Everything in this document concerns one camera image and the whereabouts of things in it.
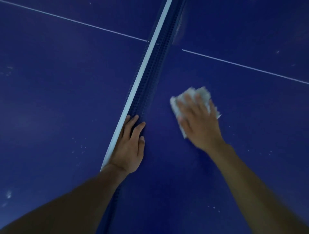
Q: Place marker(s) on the person's left middle finger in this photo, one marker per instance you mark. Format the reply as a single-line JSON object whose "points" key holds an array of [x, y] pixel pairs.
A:
{"points": [[131, 125]]}

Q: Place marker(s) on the person's right thumb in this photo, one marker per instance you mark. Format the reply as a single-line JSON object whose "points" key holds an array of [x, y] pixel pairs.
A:
{"points": [[184, 124]]}

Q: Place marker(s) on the person's right forearm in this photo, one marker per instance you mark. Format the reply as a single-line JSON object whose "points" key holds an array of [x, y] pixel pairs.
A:
{"points": [[253, 192]]}

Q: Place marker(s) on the person's left forearm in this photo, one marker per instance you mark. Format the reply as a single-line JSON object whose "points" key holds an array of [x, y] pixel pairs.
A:
{"points": [[72, 207]]}

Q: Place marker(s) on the person's right hand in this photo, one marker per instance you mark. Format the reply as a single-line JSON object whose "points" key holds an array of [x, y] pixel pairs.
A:
{"points": [[201, 127]]}

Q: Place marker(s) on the white cleaning cloth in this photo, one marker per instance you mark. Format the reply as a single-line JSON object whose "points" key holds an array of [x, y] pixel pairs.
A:
{"points": [[204, 92]]}

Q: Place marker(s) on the person's left thumb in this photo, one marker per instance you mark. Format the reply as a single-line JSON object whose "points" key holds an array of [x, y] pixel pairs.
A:
{"points": [[141, 145]]}

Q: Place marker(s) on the person's left hand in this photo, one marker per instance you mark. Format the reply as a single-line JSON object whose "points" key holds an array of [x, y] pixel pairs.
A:
{"points": [[126, 154]]}

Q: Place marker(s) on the person's right middle finger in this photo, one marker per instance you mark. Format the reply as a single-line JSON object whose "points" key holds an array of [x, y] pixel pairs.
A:
{"points": [[191, 103]]}

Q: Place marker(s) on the blue table tennis net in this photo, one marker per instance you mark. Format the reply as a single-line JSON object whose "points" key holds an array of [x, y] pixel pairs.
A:
{"points": [[149, 72]]}

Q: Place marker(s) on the person's right little finger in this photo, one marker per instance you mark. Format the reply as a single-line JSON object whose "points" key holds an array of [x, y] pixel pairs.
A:
{"points": [[213, 108]]}

